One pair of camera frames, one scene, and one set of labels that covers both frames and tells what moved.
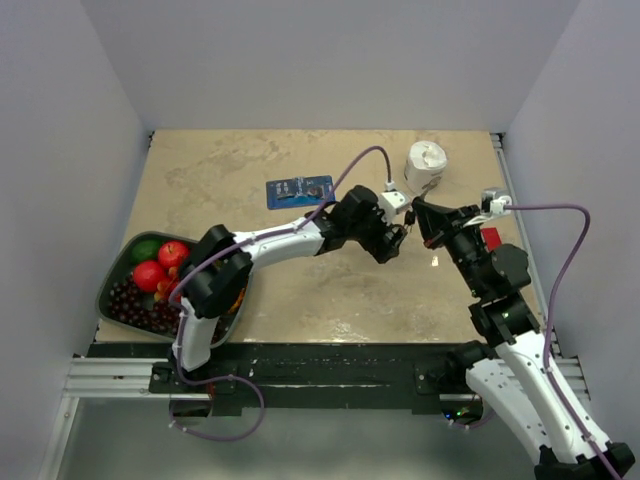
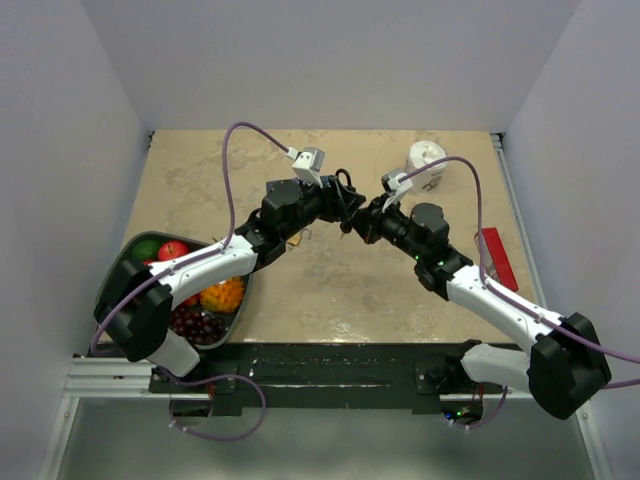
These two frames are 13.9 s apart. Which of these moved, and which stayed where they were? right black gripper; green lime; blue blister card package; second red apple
Moved: right black gripper
Stayed: second red apple; blue blister card package; green lime
